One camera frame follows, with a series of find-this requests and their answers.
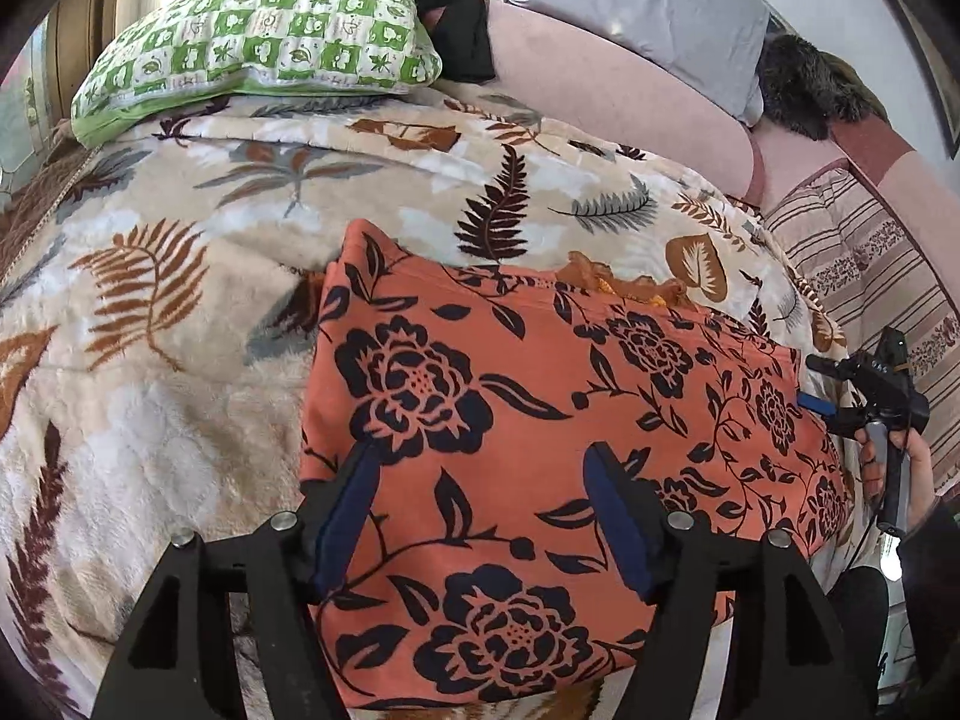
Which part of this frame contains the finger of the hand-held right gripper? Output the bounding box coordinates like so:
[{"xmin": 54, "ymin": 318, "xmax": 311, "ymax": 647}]
[
  {"xmin": 805, "ymin": 354, "xmax": 872, "ymax": 389},
  {"xmin": 796, "ymin": 390, "xmax": 865, "ymax": 436}
]

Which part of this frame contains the leaf print fleece blanket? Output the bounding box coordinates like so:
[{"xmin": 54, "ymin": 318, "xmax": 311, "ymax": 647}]
[{"xmin": 0, "ymin": 79, "xmax": 850, "ymax": 720}]

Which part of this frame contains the green checkered pillow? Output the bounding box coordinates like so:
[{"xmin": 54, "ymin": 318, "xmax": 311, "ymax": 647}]
[{"xmin": 71, "ymin": 0, "xmax": 443, "ymax": 149}]

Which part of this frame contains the person's right hand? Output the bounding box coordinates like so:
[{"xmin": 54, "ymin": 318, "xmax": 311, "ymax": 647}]
[{"xmin": 857, "ymin": 424, "xmax": 938, "ymax": 535}]

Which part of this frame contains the grey pillow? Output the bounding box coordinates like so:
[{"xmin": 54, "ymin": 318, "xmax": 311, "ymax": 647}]
[{"xmin": 504, "ymin": 0, "xmax": 773, "ymax": 127}]

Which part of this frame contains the dark furry garment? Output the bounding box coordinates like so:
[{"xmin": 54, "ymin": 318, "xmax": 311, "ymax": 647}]
[{"xmin": 757, "ymin": 34, "xmax": 890, "ymax": 142}]

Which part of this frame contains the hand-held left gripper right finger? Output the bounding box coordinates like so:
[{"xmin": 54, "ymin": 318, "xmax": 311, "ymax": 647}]
[{"xmin": 583, "ymin": 442, "xmax": 880, "ymax": 720}]

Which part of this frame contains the pink upholstered headboard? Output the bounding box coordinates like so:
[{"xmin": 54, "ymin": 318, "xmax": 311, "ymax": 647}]
[{"xmin": 480, "ymin": 0, "xmax": 935, "ymax": 256}]

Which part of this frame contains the stained glass door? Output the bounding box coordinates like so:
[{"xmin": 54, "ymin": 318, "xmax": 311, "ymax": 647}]
[{"xmin": 0, "ymin": 37, "xmax": 62, "ymax": 188}]

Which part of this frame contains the striped pink side cushion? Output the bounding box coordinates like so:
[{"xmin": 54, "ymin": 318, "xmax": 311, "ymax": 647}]
[{"xmin": 761, "ymin": 165, "xmax": 960, "ymax": 407}]

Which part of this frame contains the orange floral shirt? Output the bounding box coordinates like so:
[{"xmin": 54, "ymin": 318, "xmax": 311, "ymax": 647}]
[{"xmin": 298, "ymin": 219, "xmax": 856, "ymax": 713}]

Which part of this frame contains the black garment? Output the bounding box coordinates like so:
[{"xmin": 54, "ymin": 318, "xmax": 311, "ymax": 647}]
[{"xmin": 244, "ymin": 0, "xmax": 497, "ymax": 83}]

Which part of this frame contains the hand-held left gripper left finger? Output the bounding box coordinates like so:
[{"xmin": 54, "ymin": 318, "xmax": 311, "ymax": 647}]
[{"xmin": 90, "ymin": 439, "xmax": 384, "ymax": 720}]

